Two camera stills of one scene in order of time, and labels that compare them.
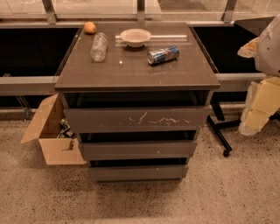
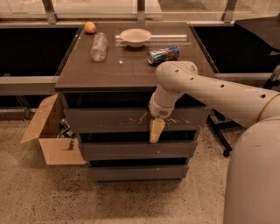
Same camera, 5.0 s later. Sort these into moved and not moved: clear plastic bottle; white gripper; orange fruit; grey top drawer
Moved: white gripper
Not moved: orange fruit; clear plastic bottle; grey top drawer
